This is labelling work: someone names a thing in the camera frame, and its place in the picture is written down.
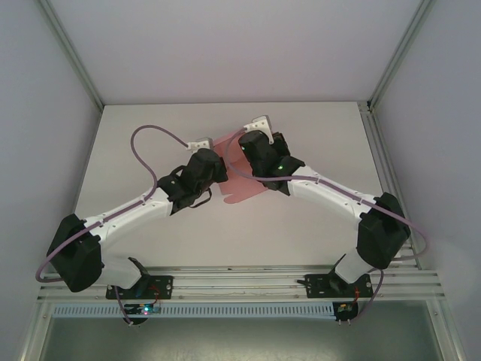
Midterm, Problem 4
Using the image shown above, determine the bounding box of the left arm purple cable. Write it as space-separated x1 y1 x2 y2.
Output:
34 124 191 326

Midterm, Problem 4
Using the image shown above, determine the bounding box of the aluminium mounting rail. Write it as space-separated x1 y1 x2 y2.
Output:
37 265 446 302

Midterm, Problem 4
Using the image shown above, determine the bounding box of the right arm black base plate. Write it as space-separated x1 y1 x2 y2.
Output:
304 273 375 300

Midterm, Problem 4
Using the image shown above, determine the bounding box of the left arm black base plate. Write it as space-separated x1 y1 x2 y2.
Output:
104 275 176 301

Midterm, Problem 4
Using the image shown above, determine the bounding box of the pink paper box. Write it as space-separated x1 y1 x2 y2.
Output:
212 131 270 206

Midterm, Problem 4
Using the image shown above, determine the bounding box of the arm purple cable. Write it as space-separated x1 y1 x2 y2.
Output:
225 126 429 326
34 124 191 326

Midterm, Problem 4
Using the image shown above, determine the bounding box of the aluminium frame post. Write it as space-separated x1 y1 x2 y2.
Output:
366 0 433 111
37 0 104 110

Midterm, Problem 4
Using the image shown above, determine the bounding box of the aluminium side rail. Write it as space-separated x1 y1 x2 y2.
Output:
358 101 422 270

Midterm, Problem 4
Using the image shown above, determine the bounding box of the circuit board with green light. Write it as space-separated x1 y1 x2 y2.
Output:
123 302 162 317

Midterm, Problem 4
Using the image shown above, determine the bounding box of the white slotted cable duct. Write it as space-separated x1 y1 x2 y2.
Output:
50 303 337 320

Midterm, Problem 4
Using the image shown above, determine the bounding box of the thin black cable loop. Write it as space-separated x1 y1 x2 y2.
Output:
186 187 213 208

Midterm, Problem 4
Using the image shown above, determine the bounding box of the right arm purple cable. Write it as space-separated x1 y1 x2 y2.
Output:
225 126 429 326

